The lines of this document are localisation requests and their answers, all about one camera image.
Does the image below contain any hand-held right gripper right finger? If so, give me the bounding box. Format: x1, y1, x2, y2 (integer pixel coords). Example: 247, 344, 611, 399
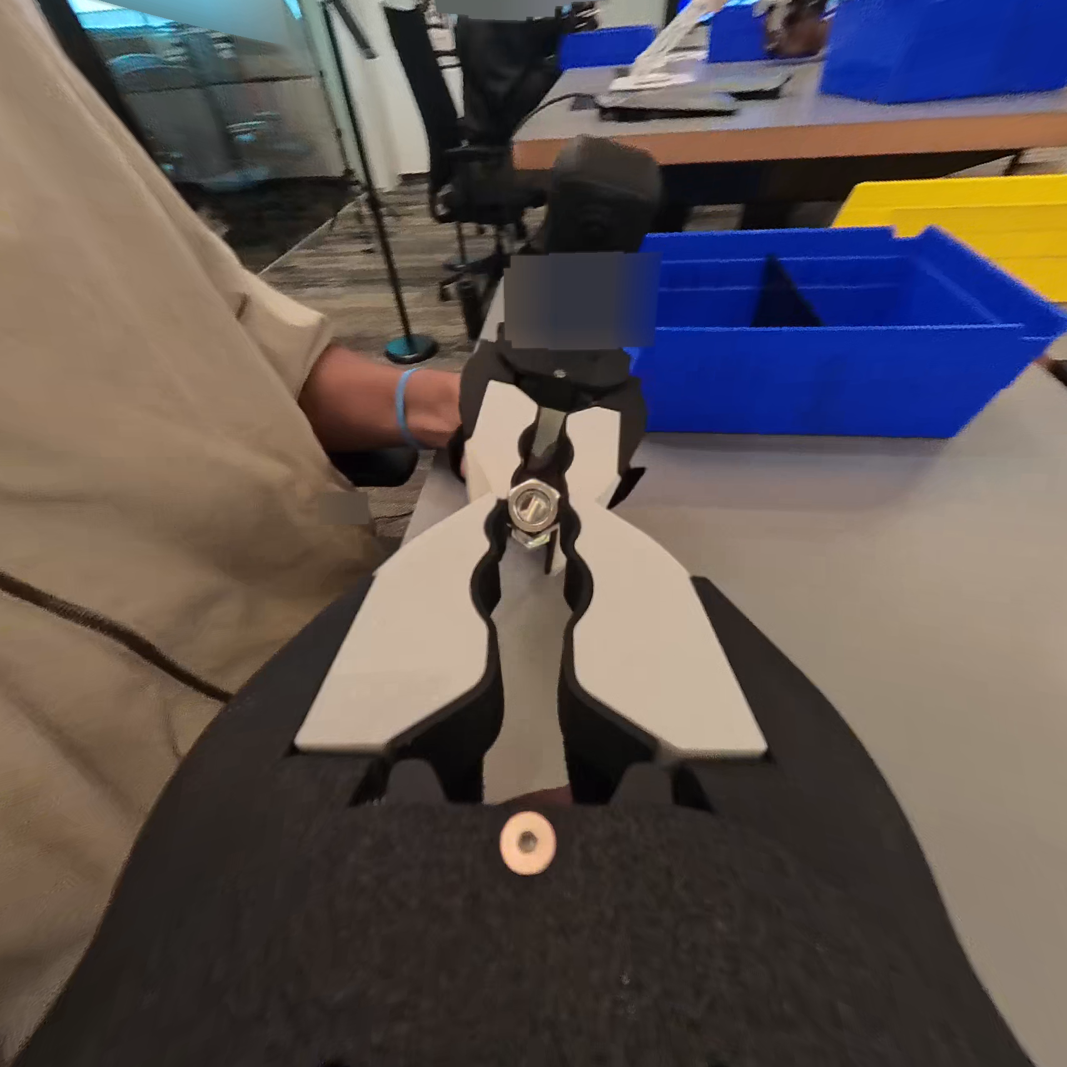
557, 494, 770, 785

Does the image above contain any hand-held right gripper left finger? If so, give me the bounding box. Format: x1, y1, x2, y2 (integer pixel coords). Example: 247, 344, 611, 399
294, 494, 503, 785

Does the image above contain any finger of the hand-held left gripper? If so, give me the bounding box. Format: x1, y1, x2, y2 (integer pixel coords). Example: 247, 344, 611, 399
464, 381, 538, 501
559, 404, 630, 505

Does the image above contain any steel hex bolt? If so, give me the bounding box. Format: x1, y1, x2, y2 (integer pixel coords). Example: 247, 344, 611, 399
521, 406, 568, 518

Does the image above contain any steel hex nut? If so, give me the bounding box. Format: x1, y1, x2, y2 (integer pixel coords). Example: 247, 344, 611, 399
502, 479, 563, 551

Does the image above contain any blue bin with black divider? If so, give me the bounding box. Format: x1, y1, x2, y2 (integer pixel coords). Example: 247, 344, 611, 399
626, 226, 1067, 443

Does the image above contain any person's left forearm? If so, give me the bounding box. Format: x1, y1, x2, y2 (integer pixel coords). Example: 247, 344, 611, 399
301, 342, 468, 455

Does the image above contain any blue wristband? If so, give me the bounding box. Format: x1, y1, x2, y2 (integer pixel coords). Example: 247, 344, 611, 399
392, 364, 423, 445

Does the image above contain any black tripod stand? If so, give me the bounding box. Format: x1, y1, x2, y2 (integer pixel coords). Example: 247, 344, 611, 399
317, 1, 441, 366

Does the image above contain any stand with black base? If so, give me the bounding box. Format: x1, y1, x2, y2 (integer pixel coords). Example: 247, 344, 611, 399
596, 1, 795, 119

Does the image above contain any black office chair seat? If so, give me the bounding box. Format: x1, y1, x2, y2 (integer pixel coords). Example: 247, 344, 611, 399
326, 442, 421, 491

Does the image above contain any wooden rear table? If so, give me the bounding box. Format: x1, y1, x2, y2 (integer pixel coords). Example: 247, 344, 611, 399
509, 64, 1067, 178

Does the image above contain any yellow plastic bin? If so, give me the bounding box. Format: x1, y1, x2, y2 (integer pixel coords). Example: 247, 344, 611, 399
834, 172, 1067, 306

